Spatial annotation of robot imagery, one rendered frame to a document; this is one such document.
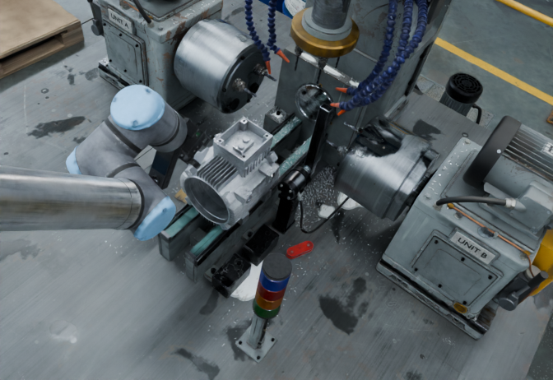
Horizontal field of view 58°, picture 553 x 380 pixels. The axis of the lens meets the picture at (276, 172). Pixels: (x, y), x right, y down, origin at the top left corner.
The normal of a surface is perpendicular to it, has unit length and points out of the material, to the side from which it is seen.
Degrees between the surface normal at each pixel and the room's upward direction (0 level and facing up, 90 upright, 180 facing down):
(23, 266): 0
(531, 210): 90
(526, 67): 0
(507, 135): 16
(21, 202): 70
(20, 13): 0
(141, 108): 25
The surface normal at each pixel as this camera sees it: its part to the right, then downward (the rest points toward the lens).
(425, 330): 0.13, -0.62
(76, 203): 0.92, 0.11
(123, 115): -0.12, -0.31
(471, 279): -0.60, 0.57
